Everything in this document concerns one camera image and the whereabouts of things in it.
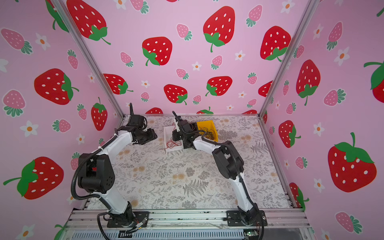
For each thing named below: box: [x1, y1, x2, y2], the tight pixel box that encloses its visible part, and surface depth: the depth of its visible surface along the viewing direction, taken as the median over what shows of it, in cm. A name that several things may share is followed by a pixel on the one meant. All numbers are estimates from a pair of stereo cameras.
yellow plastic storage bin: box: [196, 120, 219, 142], surface depth 113 cm
